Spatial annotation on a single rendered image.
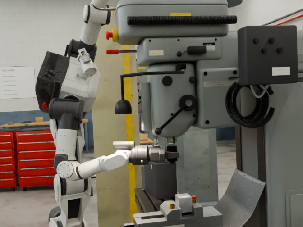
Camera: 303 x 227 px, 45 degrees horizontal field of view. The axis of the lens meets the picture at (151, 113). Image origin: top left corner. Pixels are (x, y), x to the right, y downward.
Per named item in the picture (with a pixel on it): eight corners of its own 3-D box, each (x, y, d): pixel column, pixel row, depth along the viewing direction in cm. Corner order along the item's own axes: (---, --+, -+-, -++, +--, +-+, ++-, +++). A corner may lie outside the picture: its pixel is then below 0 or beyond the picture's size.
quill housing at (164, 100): (155, 139, 150) (152, 61, 149) (147, 134, 171) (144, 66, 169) (199, 136, 154) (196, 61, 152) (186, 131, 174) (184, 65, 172)
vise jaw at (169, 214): (167, 220, 139) (166, 210, 139) (160, 211, 151) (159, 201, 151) (181, 219, 140) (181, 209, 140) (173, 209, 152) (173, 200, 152)
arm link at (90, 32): (109, 1, 185) (99, 35, 200) (84, -3, 180) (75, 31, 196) (112, 15, 178) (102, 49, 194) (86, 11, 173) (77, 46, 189)
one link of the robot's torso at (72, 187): (55, 196, 213) (47, 118, 218) (84, 191, 221) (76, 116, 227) (61, 197, 200) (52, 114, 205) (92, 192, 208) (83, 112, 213)
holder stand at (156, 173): (156, 199, 192) (154, 161, 191) (144, 189, 213) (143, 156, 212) (177, 196, 195) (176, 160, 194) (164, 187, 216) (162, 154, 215)
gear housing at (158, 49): (144, 61, 146) (143, 37, 146) (136, 66, 170) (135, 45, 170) (223, 59, 152) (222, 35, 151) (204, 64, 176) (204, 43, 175)
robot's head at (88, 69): (81, 80, 179) (85, 68, 173) (75, 65, 184) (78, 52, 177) (94, 79, 182) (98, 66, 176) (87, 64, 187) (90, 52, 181)
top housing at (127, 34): (120, 37, 143) (118, -4, 143) (115, 46, 169) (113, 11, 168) (232, 34, 151) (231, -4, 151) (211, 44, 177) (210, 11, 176)
